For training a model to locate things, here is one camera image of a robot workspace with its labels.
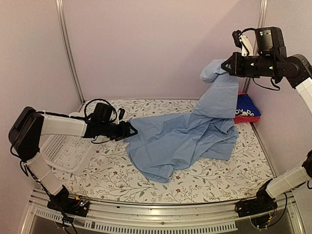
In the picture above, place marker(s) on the light blue shirt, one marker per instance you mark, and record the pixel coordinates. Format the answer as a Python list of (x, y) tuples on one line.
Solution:
[(176, 141)]

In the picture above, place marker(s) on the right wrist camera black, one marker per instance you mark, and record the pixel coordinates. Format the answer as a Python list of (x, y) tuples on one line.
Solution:
[(270, 40)]

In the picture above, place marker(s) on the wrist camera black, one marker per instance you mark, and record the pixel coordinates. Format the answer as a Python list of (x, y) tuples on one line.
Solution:
[(104, 113), (270, 40)]

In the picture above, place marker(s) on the folded pink garment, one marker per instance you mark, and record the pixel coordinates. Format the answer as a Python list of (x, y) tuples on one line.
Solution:
[(239, 119)]

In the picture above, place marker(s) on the aluminium front rail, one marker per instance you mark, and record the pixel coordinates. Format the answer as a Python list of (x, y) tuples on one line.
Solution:
[(114, 217)]

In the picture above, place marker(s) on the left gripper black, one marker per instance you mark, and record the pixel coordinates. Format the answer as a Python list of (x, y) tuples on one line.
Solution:
[(125, 130)]

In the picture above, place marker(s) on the white plastic laundry basket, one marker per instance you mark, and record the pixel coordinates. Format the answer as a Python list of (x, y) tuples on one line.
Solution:
[(65, 148)]

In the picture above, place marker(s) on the floral table mat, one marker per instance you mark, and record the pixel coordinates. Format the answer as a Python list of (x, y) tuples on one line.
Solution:
[(107, 173)]

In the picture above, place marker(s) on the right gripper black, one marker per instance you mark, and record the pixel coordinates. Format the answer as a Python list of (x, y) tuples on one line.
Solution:
[(236, 69)]

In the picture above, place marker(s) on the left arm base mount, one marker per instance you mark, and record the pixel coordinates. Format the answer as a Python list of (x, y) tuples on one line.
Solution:
[(78, 205)]

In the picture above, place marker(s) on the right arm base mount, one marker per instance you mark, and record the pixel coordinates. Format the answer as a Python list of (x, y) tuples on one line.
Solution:
[(254, 206)]

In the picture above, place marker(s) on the blue printed t-shirt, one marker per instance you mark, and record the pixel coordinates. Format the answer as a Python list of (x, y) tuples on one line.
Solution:
[(245, 106)]

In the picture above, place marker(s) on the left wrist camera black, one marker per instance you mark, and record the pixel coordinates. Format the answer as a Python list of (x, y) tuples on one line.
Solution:
[(104, 113)]

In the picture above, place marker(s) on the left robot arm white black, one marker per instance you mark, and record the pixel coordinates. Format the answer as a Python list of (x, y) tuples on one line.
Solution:
[(31, 128)]

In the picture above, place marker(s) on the left aluminium corner post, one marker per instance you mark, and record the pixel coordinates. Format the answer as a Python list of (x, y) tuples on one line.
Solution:
[(68, 50)]

